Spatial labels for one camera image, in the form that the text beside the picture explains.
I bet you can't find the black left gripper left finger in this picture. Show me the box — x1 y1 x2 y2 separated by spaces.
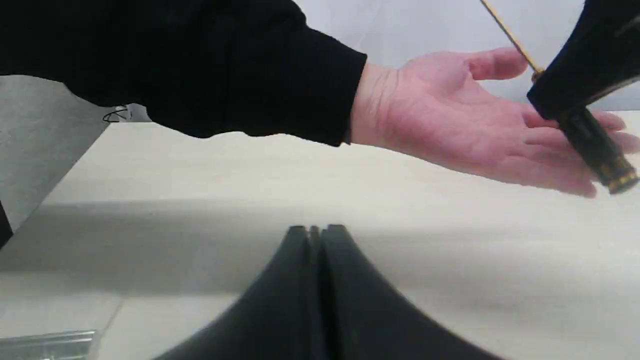
158 226 321 360

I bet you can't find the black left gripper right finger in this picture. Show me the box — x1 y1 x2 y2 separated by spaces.
320 224 496 360

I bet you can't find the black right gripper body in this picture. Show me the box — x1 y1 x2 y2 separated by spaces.
527 0 640 119

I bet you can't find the black gold screwdriver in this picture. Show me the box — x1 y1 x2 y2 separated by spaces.
482 0 639 195

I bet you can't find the black sleeved forearm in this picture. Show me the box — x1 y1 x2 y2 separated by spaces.
0 0 367 146

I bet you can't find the person's open hand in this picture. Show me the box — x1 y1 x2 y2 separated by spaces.
350 47 640 199

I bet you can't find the clear plastic bag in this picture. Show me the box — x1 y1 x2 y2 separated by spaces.
0 330 98 360

